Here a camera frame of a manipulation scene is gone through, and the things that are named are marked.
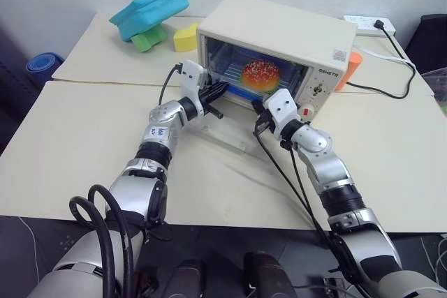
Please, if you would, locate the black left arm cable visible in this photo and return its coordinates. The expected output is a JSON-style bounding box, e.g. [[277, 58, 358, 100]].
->
[[68, 63, 186, 298]]

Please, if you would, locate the blue rolled mat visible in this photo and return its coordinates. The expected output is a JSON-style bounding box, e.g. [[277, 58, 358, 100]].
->
[[24, 52, 65, 84]]

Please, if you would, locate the orange foam cylinder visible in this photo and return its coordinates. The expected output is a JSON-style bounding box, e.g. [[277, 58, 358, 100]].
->
[[336, 51, 365, 93]]

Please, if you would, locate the black chair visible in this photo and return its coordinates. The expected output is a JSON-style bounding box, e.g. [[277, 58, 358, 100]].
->
[[404, 14, 447, 76]]

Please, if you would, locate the dark rounded shape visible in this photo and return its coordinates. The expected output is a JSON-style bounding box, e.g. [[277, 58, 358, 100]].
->
[[166, 258, 207, 298], [243, 251, 298, 298]]

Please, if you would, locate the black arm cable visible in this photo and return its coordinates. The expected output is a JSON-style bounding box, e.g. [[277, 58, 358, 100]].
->
[[68, 63, 186, 298], [254, 124, 373, 298]]

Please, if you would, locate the clear plastic bag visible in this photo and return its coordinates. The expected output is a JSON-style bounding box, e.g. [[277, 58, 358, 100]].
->
[[421, 66, 447, 118]]

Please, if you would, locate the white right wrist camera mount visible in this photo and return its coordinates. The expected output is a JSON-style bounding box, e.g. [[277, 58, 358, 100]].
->
[[263, 88, 302, 140]]

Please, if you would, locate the teal fabric pouch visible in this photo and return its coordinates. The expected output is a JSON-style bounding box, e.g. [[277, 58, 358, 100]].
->
[[109, 0, 191, 43]]

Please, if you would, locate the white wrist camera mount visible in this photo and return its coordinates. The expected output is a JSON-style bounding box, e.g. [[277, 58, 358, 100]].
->
[[179, 59, 210, 118], [263, 88, 302, 140]]

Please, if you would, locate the cream toaster oven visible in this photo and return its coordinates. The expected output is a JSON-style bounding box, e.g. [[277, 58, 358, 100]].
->
[[196, 0, 358, 123]]

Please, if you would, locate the yellow foam block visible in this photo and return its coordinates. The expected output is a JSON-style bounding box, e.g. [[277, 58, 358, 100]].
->
[[173, 22, 200, 53]]

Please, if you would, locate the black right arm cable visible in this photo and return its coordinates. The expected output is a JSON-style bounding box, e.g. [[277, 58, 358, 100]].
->
[[254, 124, 373, 298]]

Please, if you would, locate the toy burger food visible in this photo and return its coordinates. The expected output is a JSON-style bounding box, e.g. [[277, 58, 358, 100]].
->
[[240, 60, 281, 95]]

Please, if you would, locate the green foam block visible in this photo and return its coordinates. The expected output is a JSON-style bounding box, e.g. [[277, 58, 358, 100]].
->
[[131, 24, 169, 54]]

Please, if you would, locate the white power strip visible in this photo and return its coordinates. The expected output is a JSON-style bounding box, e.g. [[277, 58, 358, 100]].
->
[[343, 14, 397, 37]]

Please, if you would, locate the black oven power cable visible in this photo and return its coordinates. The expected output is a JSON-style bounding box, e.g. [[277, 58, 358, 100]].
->
[[345, 20, 417, 99]]

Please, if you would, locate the thin white floor cable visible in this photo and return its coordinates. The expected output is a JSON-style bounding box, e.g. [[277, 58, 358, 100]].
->
[[17, 216, 40, 268], [418, 233, 447, 283]]

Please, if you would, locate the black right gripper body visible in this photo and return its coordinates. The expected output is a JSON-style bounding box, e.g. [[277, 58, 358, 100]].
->
[[253, 112, 277, 136]]

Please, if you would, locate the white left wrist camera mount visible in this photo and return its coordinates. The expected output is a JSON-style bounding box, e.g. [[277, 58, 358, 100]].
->
[[179, 59, 210, 118]]

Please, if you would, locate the glass toaster oven door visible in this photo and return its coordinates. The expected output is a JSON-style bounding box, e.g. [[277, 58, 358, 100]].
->
[[181, 97, 270, 155]]

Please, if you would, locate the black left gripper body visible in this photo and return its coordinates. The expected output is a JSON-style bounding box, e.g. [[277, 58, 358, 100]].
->
[[198, 80, 225, 120]]

